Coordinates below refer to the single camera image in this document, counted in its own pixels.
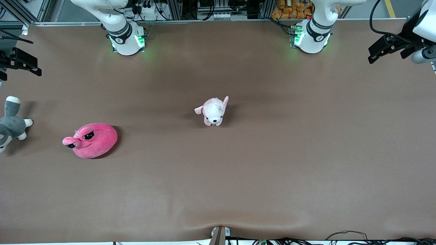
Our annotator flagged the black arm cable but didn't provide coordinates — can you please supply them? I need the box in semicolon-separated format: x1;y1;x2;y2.
370;0;415;38
0;29;34;44

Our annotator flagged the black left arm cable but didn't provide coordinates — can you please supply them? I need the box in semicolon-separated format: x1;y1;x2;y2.
370;0;415;38

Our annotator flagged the metal table edge bracket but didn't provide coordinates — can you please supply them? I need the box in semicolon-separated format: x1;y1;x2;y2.
209;226;231;245

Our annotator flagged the grey white husky plush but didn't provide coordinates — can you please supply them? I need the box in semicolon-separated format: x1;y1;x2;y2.
0;96;34;153

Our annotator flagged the pale pink white dog plush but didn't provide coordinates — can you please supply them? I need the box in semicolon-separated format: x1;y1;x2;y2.
194;96;229;127

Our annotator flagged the aluminium table edge rail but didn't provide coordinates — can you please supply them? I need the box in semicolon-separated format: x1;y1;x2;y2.
21;18;411;27

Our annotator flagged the black cable bundle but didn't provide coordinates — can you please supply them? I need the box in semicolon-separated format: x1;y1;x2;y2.
228;230;436;245

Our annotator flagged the white power strip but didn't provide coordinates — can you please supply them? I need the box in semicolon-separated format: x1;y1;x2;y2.
198;12;239;20

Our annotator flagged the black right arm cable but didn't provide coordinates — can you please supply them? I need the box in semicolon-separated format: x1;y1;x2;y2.
0;29;34;44

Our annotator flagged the bag of orange items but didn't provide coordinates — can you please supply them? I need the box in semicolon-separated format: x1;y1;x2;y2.
271;0;342;20

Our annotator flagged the round hot pink plush toy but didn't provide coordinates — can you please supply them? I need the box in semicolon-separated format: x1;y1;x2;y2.
62;123;119;160

